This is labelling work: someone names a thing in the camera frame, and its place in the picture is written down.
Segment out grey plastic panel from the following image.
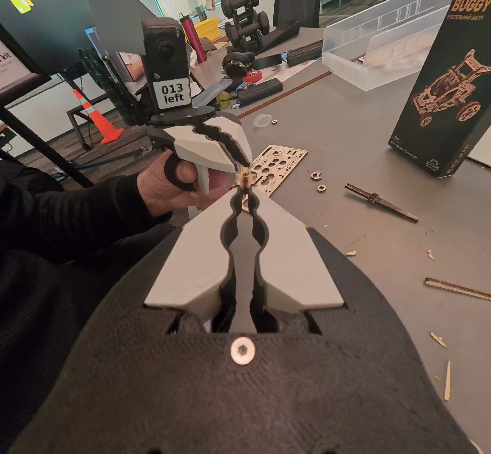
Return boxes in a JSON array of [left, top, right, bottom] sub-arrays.
[[192, 78, 233, 107]]

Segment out person's black clothing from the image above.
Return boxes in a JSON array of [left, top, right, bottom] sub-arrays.
[[0, 159, 185, 454]]

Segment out wooden parts sheet round holes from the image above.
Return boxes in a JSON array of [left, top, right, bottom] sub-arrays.
[[241, 144, 308, 213]]

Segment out black dumbbell rack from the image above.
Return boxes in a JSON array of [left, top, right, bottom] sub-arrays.
[[214, 0, 271, 54]]

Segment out dark plaid cloth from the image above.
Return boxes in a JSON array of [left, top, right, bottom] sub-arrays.
[[79, 48, 143, 127]]

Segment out person's left forearm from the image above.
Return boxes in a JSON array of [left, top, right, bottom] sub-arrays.
[[0, 172, 173, 267]]

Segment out dark model kit box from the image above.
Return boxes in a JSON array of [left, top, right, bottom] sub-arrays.
[[388, 0, 491, 178]]

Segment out black sign easel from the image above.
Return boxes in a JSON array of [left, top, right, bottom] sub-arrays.
[[0, 22, 94, 189]]

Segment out short wooden strip scrap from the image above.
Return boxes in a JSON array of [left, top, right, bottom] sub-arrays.
[[424, 278, 491, 301]]

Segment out black pouch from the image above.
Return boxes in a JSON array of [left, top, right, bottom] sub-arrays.
[[286, 39, 325, 67]]

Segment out clear plastic bin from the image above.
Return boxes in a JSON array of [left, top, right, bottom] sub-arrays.
[[321, 0, 455, 92]]

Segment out long wooden frame strip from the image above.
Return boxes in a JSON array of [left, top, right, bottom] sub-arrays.
[[344, 183, 419, 223]]

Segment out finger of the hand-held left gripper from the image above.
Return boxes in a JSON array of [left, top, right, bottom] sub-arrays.
[[193, 113, 254, 168], [163, 125, 241, 175]]

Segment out person's left hand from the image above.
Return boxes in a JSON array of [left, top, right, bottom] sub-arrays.
[[136, 152, 235, 218]]

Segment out white printed paper sheet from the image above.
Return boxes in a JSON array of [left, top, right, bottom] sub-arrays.
[[265, 64, 331, 83]]

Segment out large black screen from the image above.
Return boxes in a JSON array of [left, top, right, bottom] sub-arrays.
[[0, 0, 91, 75]]

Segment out black red headphones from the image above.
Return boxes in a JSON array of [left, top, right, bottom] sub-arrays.
[[222, 51, 263, 83]]

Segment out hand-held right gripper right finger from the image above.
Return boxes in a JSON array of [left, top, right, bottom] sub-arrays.
[[245, 187, 345, 330]]

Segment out magenta bottle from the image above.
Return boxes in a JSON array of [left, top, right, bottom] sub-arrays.
[[180, 13, 208, 64]]

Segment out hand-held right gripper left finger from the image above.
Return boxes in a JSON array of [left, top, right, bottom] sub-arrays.
[[144, 187, 241, 333]]

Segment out yellow storage bin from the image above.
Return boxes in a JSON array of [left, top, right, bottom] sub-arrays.
[[194, 17, 222, 40]]

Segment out orange traffic cone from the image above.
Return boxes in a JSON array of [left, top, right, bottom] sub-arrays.
[[73, 89, 125, 145]]

